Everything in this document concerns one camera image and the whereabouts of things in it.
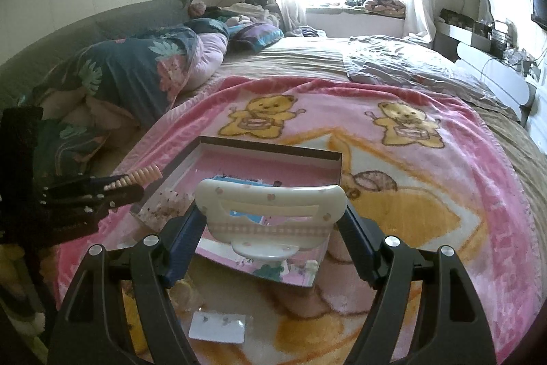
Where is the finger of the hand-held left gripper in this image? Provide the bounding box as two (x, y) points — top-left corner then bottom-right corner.
(42, 173), (126, 199)
(42, 184), (145, 242)

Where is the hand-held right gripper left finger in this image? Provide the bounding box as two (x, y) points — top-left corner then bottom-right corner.
(46, 208), (206, 365)

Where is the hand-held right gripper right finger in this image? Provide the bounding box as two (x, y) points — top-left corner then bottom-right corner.
(337, 203), (498, 365)

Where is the beige toothed hair clip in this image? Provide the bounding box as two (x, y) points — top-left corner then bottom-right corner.
(105, 164), (164, 190)

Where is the polka dot hair bow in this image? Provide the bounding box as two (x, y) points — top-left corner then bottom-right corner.
(140, 186), (194, 221)

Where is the white earring card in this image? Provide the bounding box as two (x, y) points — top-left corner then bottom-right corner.
(189, 311), (248, 344)

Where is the white hair claw clip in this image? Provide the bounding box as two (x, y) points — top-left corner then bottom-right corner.
(194, 178), (348, 260)

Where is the pink cardboard box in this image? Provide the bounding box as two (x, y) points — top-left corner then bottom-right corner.
(130, 136), (345, 289)

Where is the pink bear printed blanket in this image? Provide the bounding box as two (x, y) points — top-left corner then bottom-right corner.
(55, 76), (543, 365)

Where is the yellow plush toy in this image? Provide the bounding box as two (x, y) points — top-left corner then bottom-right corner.
(0, 245), (45, 327)

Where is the dark floral quilt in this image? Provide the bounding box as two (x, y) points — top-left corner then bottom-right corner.
(32, 18), (229, 178)

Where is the grey padded headboard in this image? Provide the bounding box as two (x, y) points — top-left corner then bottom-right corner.
(0, 0), (193, 113)

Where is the grey satin cloth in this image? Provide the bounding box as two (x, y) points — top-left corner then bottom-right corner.
(342, 35), (531, 122)

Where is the purple and teal pillow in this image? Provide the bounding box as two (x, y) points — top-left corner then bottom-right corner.
(228, 22), (285, 53)

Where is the white dresser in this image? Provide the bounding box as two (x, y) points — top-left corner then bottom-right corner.
(433, 18), (537, 122)

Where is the clothes pile by headboard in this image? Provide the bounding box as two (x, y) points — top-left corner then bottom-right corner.
(188, 0), (283, 28)

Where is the clothes pile on windowsill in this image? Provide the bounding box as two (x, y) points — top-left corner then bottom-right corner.
(344, 0), (406, 15)

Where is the arched mirror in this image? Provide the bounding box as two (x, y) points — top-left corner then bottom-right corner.
(464, 0), (492, 28)

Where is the black wire basket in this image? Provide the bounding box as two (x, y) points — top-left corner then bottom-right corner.
(491, 21), (519, 58)

